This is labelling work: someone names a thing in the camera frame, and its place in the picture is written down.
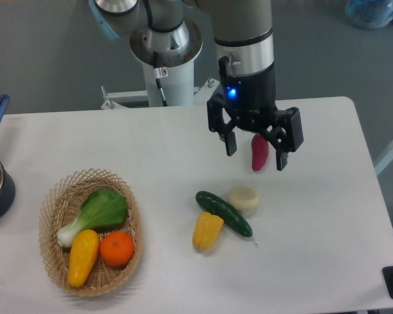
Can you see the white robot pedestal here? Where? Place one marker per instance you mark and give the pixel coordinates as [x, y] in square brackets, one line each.
[167, 60]

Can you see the green bok choy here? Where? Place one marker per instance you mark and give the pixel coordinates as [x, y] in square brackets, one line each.
[103, 209]

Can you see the dark green cucumber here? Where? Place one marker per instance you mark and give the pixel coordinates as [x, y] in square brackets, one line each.
[219, 207]

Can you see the cream round cake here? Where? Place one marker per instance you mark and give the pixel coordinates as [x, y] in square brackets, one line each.
[244, 199]

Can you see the blue plastic bag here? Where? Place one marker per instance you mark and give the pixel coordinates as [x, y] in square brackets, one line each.
[369, 15]

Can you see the orange fruit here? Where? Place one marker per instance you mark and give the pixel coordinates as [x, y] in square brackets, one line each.
[117, 248]

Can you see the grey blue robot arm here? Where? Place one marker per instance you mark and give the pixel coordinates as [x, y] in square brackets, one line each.
[242, 29]

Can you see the yellow bell pepper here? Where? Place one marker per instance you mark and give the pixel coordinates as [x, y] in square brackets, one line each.
[207, 229]

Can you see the woven wicker basket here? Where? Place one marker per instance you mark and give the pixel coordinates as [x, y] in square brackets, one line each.
[61, 206]

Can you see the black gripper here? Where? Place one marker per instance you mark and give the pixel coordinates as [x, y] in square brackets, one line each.
[248, 102]

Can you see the purple sweet potato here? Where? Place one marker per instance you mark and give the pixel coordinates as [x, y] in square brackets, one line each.
[260, 152]

